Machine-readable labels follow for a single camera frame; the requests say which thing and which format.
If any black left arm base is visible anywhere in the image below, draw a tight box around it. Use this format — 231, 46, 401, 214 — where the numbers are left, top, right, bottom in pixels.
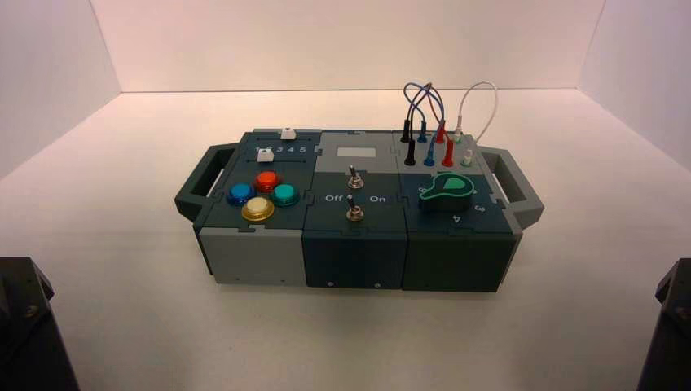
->
0, 257, 81, 391

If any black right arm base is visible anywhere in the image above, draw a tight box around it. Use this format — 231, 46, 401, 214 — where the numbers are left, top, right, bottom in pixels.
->
636, 257, 691, 391

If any teal and grey task box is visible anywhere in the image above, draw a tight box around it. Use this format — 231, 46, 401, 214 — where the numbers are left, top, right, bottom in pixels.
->
192, 127, 524, 293

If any teal round push button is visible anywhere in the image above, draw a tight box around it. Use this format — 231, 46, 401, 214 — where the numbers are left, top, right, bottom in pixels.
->
269, 183, 301, 208

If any red round push button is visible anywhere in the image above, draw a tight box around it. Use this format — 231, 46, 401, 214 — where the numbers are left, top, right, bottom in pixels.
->
253, 171, 281, 194

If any yellow round push button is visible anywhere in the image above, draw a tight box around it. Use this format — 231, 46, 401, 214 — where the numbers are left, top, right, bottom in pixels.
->
241, 196, 275, 223

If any green rimmed rotary knob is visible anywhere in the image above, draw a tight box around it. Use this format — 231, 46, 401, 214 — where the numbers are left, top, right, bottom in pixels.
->
418, 172, 478, 213

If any blue round push button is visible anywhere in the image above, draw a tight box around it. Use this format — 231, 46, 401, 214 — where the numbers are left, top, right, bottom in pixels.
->
226, 183, 257, 207

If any black plug jumper cable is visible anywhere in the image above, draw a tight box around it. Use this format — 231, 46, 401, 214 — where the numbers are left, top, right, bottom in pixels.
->
400, 81, 433, 167

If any blue plug jumper cable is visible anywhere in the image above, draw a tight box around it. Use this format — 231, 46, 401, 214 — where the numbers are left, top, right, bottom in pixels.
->
404, 81, 447, 167

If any red plug jumper cable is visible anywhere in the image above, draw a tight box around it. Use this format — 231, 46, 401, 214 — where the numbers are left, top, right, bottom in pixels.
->
423, 81, 456, 169

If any white plug jumper cable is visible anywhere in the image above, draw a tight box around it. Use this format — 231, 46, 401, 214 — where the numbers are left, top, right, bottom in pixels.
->
452, 81, 499, 169

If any dark teal box handle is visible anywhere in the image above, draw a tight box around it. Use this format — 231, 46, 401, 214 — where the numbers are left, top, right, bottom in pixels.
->
174, 142, 240, 222

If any grey box handle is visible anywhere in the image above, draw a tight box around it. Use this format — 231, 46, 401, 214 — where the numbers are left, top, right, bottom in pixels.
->
478, 145, 545, 231

